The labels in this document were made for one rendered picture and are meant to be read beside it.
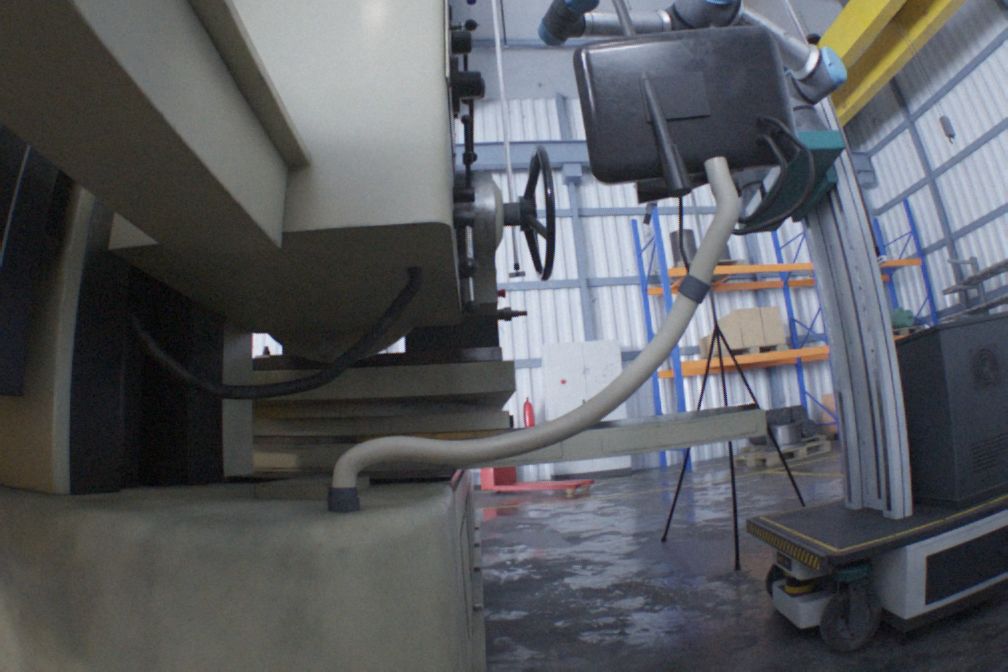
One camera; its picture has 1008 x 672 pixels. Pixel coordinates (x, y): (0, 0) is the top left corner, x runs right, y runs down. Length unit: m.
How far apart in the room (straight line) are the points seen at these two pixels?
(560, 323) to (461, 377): 7.35
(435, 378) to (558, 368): 6.59
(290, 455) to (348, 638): 1.32
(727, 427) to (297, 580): 1.71
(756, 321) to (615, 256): 2.72
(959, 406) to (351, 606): 1.52
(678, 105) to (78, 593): 1.10
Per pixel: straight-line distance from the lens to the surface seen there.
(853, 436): 1.89
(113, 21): 0.54
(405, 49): 1.07
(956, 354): 1.69
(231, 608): 0.72
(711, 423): 2.08
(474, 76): 1.35
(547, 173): 1.32
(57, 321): 1.00
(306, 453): 1.99
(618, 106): 0.84
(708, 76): 0.87
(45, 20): 0.52
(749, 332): 8.64
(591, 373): 8.35
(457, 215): 1.04
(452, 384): 1.73
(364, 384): 1.77
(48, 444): 0.98
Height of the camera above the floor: 0.70
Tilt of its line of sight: 15 degrees up
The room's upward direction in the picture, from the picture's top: 4 degrees counter-clockwise
